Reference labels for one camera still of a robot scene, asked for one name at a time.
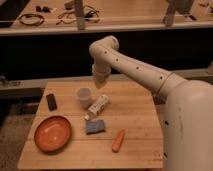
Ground translucent plastic cup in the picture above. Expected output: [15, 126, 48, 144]
[76, 87, 92, 109]

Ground tangled cables on bench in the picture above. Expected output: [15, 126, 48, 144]
[55, 5, 101, 26]

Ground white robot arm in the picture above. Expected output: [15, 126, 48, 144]
[89, 36, 213, 171]

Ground blue sponge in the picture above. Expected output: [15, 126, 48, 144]
[86, 120, 105, 135]

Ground black rectangular block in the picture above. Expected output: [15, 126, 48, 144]
[46, 94, 57, 111]

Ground wooden table board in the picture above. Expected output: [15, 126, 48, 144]
[18, 81, 163, 169]

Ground small white bottle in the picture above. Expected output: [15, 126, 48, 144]
[84, 94, 109, 121]

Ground metal rail behind table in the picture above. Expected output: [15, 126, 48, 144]
[0, 68, 213, 100]

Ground grey metal post left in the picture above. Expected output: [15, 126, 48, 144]
[74, 0, 85, 30]

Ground black coiled cable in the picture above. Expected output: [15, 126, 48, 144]
[17, 13, 46, 27]

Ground grey metal post right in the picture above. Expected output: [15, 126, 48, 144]
[163, 0, 194, 27]

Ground grey metal post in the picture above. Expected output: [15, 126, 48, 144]
[74, 0, 85, 30]
[163, 0, 194, 27]

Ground orange carrot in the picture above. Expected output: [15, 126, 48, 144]
[112, 129, 125, 153]

